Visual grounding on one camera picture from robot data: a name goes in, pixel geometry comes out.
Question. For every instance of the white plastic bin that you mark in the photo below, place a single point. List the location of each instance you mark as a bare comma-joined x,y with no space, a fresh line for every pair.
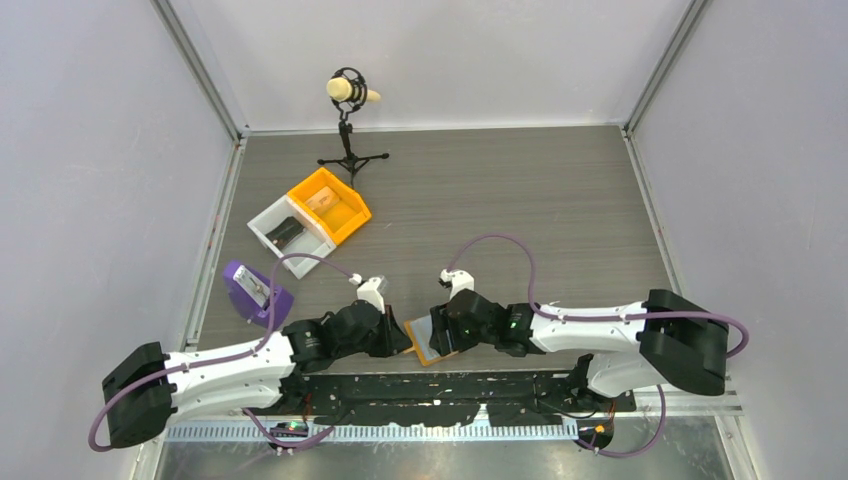
314,240

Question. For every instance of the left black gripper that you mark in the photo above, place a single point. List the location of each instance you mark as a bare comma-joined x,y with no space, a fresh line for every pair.
393,338

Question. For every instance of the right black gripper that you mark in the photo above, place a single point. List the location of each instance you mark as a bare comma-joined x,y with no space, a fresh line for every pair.
439,341

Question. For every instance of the orange plastic bin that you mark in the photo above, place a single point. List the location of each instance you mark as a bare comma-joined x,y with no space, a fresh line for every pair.
334,206

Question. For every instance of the black microphone tripod stand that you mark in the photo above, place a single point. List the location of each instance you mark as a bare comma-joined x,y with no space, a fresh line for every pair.
350,161

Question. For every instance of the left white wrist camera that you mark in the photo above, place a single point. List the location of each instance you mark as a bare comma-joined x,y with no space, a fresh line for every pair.
370,290

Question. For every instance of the beige microphone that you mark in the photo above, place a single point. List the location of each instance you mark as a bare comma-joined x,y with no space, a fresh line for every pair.
341,89

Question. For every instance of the card in orange bin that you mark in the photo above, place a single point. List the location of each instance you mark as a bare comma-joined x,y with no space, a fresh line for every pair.
323,200

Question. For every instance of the orange leather card holder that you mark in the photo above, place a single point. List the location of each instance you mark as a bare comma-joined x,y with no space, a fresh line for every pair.
419,331

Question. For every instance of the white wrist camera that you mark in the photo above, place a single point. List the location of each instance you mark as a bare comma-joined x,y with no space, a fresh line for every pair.
370,290
456,280

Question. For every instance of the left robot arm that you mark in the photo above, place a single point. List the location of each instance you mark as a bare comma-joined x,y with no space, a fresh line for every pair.
151,389

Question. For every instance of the black card in white bin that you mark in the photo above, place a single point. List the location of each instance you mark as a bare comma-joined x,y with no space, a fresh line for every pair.
289,229

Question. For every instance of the purple plastic bin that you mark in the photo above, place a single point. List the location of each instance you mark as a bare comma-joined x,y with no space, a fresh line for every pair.
250,295

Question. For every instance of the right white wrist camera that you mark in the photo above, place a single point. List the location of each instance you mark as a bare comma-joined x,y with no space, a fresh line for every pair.
456,280

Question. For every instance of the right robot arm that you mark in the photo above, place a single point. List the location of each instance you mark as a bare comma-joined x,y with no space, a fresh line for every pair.
664,339

